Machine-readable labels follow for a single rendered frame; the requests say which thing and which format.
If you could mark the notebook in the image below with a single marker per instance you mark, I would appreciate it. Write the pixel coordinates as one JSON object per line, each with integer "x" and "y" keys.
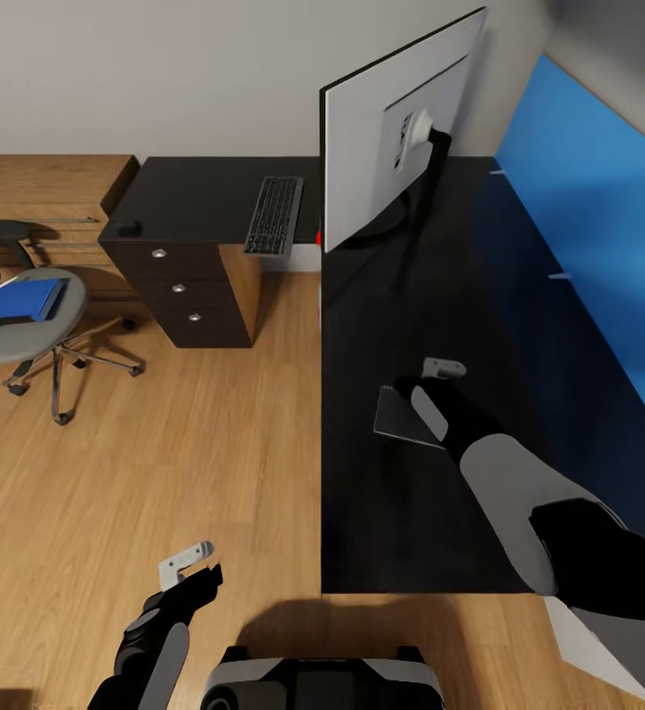
{"x": 396, "y": 418}

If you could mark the monitor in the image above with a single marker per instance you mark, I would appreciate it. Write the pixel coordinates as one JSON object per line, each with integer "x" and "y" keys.
{"x": 385, "y": 124}

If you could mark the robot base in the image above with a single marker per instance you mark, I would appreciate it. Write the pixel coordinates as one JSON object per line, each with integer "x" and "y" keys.
{"x": 322, "y": 683}

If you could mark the folder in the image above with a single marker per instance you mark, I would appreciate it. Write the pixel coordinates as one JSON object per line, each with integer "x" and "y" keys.
{"x": 29, "y": 301}

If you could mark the keyboard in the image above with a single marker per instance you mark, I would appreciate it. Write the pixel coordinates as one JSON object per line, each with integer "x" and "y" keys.
{"x": 274, "y": 220}

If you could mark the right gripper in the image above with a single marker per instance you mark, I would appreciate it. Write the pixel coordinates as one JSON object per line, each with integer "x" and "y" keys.
{"x": 406, "y": 384}

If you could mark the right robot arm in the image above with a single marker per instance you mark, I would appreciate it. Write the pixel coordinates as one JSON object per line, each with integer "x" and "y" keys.
{"x": 561, "y": 540}

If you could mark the swivel chair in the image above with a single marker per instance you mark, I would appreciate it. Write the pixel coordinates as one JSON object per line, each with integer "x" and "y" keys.
{"x": 35, "y": 343}

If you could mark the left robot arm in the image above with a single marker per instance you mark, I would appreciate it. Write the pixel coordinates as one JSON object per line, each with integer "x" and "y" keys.
{"x": 155, "y": 645}

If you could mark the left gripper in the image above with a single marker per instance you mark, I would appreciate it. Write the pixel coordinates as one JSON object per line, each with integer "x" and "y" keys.
{"x": 198, "y": 590}

